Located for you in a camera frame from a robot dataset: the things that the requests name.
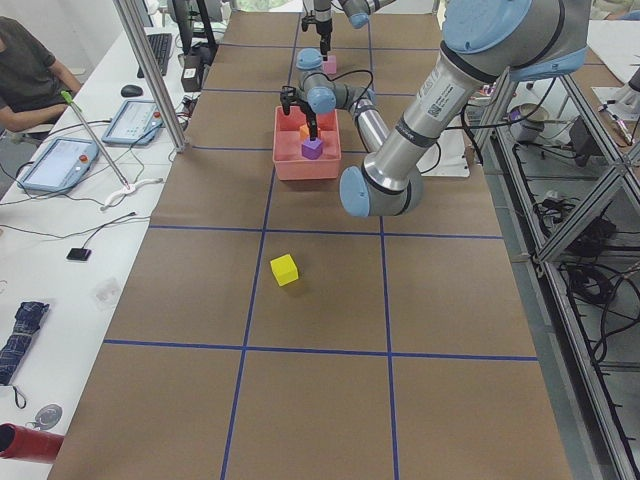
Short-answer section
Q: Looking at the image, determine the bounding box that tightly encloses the red cylinder bottle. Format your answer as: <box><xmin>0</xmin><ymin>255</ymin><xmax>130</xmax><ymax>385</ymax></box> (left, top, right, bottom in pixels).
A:
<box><xmin>1</xmin><ymin>423</ymin><xmax>65</xmax><ymax>464</ymax></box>

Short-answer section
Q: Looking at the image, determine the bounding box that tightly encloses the near blue teach pendant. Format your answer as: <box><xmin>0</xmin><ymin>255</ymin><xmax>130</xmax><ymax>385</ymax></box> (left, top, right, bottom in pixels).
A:
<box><xmin>18</xmin><ymin>138</ymin><xmax>99</xmax><ymax>193</ymax></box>

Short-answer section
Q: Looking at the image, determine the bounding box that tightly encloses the black keyboard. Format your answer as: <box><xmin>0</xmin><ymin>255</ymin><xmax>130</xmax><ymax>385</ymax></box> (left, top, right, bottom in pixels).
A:
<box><xmin>147</xmin><ymin>33</ymin><xmax>173</xmax><ymax>76</ymax></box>

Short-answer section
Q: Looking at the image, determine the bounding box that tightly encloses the blue teach pendant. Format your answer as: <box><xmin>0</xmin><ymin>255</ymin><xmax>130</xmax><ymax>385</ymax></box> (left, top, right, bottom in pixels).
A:
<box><xmin>102</xmin><ymin>99</ymin><xmax>163</xmax><ymax>147</ymax></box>
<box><xmin>18</xmin><ymin>138</ymin><xmax>99</xmax><ymax>193</ymax></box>

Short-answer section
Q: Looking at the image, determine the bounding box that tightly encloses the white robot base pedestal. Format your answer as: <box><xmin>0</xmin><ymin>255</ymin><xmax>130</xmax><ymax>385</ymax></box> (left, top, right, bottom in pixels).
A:
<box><xmin>417</xmin><ymin>130</ymin><xmax>470</xmax><ymax>178</ymax></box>

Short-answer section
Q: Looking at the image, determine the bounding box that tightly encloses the folded dark blue umbrella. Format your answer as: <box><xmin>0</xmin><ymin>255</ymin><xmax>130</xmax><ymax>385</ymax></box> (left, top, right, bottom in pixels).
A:
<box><xmin>1</xmin><ymin>301</ymin><xmax>50</xmax><ymax>386</ymax></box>

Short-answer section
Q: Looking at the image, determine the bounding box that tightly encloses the grey reacher stick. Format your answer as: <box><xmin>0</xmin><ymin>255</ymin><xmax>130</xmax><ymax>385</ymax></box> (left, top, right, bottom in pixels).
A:
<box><xmin>61</xmin><ymin>90</ymin><xmax>164</xmax><ymax>211</ymax></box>

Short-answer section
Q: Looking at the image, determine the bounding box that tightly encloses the far blue teach pendant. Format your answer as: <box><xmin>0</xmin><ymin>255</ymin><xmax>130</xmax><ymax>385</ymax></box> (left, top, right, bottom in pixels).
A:
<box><xmin>102</xmin><ymin>99</ymin><xmax>163</xmax><ymax>147</ymax></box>

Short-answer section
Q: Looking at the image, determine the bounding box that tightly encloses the yellow foam block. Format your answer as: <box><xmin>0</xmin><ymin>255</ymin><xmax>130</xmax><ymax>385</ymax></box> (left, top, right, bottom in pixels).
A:
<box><xmin>270</xmin><ymin>254</ymin><xmax>299</xmax><ymax>287</ymax></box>

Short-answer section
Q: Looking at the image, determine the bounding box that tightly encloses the pink foam block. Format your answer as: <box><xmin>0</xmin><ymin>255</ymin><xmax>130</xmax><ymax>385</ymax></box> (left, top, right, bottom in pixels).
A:
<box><xmin>322</xmin><ymin>55</ymin><xmax>337</xmax><ymax>75</ymax></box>

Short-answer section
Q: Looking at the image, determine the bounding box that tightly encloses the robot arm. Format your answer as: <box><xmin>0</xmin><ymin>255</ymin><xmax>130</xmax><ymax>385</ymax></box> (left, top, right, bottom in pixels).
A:
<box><xmin>301</xmin><ymin>0</ymin><xmax>394</xmax><ymax>60</ymax></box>
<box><xmin>280</xmin><ymin>0</ymin><xmax>590</xmax><ymax>217</ymax></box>

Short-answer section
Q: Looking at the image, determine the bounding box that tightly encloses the black computer mouse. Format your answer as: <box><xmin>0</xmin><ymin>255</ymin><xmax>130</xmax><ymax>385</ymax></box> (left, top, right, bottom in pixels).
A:
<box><xmin>120</xmin><ymin>84</ymin><xmax>143</xmax><ymax>98</ymax></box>

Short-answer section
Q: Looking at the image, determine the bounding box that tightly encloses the small black square device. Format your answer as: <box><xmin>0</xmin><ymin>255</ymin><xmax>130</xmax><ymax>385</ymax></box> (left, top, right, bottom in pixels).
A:
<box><xmin>66</xmin><ymin>247</ymin><xmax>92</xmax><ymax>262</ymax></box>

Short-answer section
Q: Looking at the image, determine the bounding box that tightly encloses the purple foam block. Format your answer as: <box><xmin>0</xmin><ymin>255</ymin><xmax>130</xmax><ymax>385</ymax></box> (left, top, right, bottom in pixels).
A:
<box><xmin>301</xmin><ymin>138</ymin><xmax>324</xmax><ymax>160</ymax></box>

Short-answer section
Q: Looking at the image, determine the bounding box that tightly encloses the seated person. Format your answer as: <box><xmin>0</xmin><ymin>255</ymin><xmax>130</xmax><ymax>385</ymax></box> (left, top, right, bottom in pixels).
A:
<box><xmin>1</xmin><ymin>17</ymin><xmax>81</xmax><ymax>132</ymax></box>

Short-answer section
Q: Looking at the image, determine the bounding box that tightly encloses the black box with label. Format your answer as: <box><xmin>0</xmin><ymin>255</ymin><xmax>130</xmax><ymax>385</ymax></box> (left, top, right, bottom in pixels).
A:
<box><xmin>181</xmin><ymin>55</ymin><xmax>204</xmax><ymax>93</ymax></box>

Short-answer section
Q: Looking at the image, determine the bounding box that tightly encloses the orange foam block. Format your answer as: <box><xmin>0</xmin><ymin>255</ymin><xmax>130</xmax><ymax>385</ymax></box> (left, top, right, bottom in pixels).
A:
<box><xmin>299</xmin><ymin>124</ymin><xmax>310</xmax><ymax>142</ymax></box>

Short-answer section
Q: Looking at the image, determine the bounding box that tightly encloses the aluminium frame post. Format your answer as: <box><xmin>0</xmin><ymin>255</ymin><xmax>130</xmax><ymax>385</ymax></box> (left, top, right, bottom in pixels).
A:
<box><xmin>113</xmin><ymin>0</ymin><xmax>187</xmax><ymax>153</ymax></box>

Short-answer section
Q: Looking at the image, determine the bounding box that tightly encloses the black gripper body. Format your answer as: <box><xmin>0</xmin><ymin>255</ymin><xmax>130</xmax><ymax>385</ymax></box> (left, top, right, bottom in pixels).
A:
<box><xmin>279</xmin><ymin>85</ymin><xmax>316</xmax><ymax>119</ymax></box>
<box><xmin>318</xmin><ymin>22</ymin><xmax>332</xmax><ymax>50</ymax></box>

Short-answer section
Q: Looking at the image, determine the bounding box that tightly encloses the pink plastic bin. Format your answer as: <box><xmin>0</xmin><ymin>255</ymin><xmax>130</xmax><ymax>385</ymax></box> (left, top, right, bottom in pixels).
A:
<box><xmin>272</xmin><ymin>106</ymin><xmax>341</xmax><ymax>181</ymax></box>

